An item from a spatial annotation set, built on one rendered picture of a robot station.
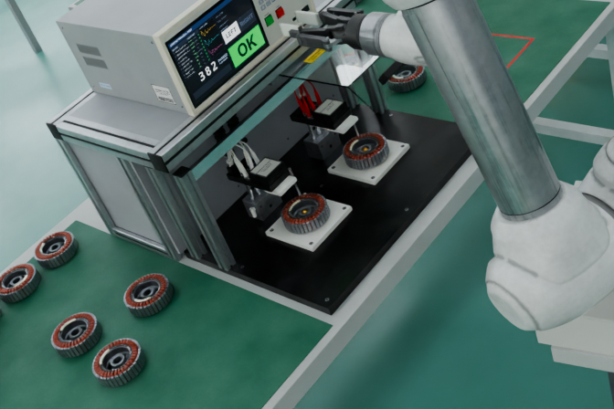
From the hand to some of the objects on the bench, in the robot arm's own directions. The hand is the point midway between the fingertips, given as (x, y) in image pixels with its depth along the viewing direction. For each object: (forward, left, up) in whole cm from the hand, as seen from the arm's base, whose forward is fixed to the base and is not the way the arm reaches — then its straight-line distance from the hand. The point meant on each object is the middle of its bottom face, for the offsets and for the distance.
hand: (299, 24), depth 199 cm
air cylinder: (+10, -2, -42) cm, 43 cm away
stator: (+2, -36, -46) cm, 58 cm away
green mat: (+32, +72, -38) cm, 87 cm away
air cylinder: (+14, +22, -40) cm, 47 cm away
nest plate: (-4, 0, -41) cm, 42 cm away
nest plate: (0, +24, -39) cm, 46 cm away
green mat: (+9, -55, -48) cm, 74 cm away
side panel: (+43, +37, -41) cm, 70 cm away
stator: (0, +24, -38) cm, 45 cm away
